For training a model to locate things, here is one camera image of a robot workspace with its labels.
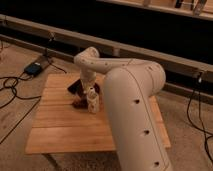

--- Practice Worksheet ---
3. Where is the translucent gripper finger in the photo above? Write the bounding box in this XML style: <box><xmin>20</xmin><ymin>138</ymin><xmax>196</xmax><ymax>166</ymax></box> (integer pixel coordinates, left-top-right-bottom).
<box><xmin>86</xmin><ymin>87</ymin><xmax>95</xmax><ymax>98</ymax></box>
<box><xmin>87</xmin><ymin>93</ymin><xmax>100</xmax><ymax>114</ymax></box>

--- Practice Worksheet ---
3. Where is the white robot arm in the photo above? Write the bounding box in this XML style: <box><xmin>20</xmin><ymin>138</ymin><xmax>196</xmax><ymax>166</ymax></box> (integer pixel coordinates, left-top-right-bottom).
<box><xmin>74</xmin><ymin>47</ymin><xmax>173</xmax><ymax>171</ymax></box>

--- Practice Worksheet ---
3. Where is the dark ceramic bowl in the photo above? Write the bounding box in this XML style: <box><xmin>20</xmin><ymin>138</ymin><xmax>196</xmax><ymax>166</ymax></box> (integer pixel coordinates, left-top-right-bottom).
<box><xmin>77</xmin><ymin>83</ymin><xmax>100</xmax><ymax>98</ymax></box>

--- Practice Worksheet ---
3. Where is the black rectangular block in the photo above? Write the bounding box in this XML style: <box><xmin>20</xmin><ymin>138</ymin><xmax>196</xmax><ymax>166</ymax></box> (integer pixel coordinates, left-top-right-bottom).
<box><xmin>67</xmin><ymin>79</ymin><xmax>83</xmax><ymax>94</ymax></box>

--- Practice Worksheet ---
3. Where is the wooden table board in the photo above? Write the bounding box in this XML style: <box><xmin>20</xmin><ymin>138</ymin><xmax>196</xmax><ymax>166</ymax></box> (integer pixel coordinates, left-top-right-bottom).
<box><xmin>25</xmin><ymin>73</ymin><xmax>172</xmax><ymax>155</ymax></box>

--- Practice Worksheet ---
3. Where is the blue power adapter box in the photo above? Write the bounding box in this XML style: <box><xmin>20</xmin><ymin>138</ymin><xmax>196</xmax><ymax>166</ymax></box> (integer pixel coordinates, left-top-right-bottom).
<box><xmin>24</xmin><ymin>63</ymin><xmax>42</xmax><ymax>76</ymax></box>

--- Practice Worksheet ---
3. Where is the long wooden rail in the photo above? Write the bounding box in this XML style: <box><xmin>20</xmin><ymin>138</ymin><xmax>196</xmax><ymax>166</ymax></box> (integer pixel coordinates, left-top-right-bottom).
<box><xmin>0</xmin><ymin>14</ymin><xmax>213</xmax><ymax>82</ymax></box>

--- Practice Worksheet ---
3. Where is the black floor cable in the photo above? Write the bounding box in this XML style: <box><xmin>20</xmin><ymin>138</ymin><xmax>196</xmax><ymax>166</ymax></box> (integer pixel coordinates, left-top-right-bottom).
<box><xmin>0</xmin><ymin>63</ymin><xmax>43</xmax><ymax>145</ymax></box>

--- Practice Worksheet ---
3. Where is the black cable right side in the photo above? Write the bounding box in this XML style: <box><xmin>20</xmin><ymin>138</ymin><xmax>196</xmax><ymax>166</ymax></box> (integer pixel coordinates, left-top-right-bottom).
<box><xmin>186</xmin><ymin>71</ymin><xmax>213</xmax><ymax>163</ymax></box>

